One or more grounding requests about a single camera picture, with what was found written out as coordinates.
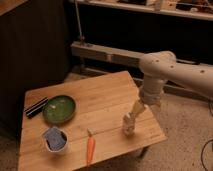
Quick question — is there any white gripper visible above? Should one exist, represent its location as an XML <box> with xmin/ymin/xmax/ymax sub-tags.
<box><xmin>130</xmin><ymin>88</ymin><xmax>164</xmax><ymax>119</ymax></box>

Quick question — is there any white bottle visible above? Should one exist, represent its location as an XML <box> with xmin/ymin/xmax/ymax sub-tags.
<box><xmin>122</xmin><ymin>113</ymin><xmax>135</xmax><ymax>136</ymax></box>

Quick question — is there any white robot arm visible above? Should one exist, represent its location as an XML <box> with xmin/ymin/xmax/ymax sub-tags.
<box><xmin>139</xmin><ymin>51</ymin><xmax>213</xmax><ymax>105</ymax></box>

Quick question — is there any grey metal beam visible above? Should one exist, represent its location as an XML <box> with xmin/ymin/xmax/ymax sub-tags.
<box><xmin>70</xmin><ymin>41</ymin><xmax>213</xmax><ymax>83</ymax></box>

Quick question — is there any wooden table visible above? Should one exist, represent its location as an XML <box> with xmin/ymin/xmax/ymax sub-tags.
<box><xmin>18</xmin><ymin>71</ymin><xmax>166</xmax><ymax>171</ymax></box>

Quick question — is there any orange carrot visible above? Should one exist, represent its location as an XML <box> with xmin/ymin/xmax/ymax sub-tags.
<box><xmin>86</xmin><ymin>130</ymin><xmax>96</xmax><ymax>166</ymax></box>

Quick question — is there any green plate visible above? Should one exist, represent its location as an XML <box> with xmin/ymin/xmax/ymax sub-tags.
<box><xmin>42</xmin><ymin>95</ymin><xmax>76</xmax><ymax>125</ymax></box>

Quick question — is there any metal pole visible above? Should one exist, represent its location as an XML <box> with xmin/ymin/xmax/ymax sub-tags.
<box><xmin>74</xmin><ymin>0</ymin><xmax>85</xmax><ymax>45</ymax></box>

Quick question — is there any white cup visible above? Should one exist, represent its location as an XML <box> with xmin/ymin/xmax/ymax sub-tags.
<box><xmin>42</xmin><ymin>127</ymin><xmax>68</xmax><ymax>155</ymax></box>

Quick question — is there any blue sponge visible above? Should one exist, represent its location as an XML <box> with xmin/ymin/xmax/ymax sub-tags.
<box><xmin>43</xmin><ymin>127</ymin><xmax>66</xmax><ymax>151</ymax></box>

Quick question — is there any black cable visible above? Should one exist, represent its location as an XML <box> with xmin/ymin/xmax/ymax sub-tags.
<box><xmin>200</xmin><ymin>139</ymin><xmax>213</xmax><ymax>171</ymax></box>

